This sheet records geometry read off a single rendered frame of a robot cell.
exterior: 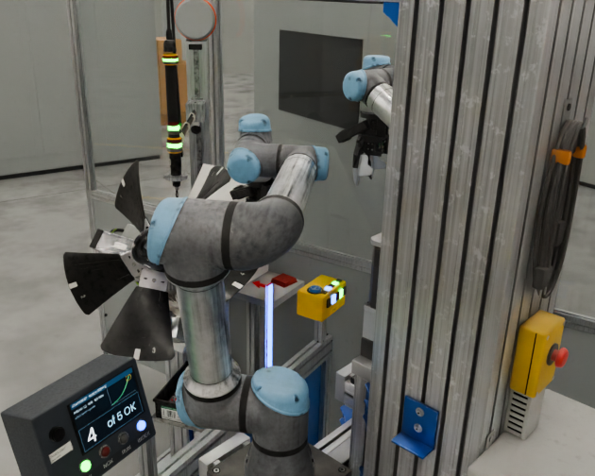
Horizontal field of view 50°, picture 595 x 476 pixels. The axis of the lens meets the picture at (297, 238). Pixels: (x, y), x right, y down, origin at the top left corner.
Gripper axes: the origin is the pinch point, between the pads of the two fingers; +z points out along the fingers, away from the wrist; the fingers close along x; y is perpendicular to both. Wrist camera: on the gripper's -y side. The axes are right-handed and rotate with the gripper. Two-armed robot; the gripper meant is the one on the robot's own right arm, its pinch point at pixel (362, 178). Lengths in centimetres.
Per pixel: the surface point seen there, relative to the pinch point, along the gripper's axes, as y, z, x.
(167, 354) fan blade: -43, 55, -41
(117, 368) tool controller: -11, 23, -87
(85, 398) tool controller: -11, 24, -96
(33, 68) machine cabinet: -517, 33, 264
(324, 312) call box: -9.6, 46.4, -2.1
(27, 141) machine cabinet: -522, 108, 250
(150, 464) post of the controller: -13, 55, -78
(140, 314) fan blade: -54, 44, -40
